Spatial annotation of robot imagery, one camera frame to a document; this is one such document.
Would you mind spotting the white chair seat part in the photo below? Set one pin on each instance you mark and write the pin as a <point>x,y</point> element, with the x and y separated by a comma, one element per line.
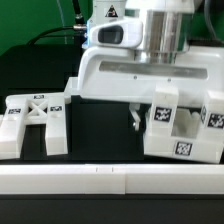
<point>184,143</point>

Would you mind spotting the white front rail bar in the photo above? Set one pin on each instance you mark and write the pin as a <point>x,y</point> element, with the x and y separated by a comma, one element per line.
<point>112,179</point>

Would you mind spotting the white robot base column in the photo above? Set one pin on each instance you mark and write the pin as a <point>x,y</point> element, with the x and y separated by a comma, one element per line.
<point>104,11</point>

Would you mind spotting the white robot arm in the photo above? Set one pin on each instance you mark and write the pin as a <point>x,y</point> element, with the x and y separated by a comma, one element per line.
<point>145,58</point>

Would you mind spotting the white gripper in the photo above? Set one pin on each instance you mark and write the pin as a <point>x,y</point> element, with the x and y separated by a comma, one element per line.
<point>113,74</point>

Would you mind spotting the white flat tag plate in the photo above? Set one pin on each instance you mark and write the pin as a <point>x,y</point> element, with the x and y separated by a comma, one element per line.
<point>71,88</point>

